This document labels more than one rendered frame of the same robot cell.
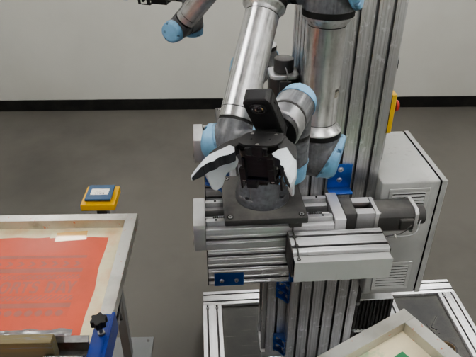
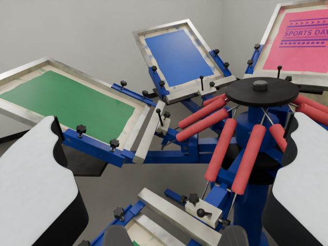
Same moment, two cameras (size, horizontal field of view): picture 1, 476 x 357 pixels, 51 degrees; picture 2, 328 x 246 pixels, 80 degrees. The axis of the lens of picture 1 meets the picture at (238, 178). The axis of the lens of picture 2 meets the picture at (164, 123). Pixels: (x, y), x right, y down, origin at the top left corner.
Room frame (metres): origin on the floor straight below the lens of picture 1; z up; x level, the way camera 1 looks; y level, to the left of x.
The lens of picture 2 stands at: (0.71, -0.03, 1.73)
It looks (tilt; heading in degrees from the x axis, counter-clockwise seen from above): 31 degrees down; 167
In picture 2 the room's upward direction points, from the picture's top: 11 degrees counter-clockwise
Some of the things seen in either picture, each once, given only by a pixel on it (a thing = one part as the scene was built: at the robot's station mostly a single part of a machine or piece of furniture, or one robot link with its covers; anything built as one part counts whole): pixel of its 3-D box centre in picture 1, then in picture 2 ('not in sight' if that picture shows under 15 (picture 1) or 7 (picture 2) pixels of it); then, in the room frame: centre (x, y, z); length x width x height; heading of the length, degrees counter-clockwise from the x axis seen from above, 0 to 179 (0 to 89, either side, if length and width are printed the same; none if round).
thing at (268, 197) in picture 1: (262, 180); not in sight; (1.17, -0.07, 1.31); 0.15 x 0.15 x 0.10
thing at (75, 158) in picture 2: not in sight; (143, 155); (-0.32, 0.03, 0.91); 1.34 x 0.41 x 0.08; 61
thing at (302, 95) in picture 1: (292, 110); not in sight; (0.88, -0.10, 1.65); 0.11 x 0.08 x 0.09; 160
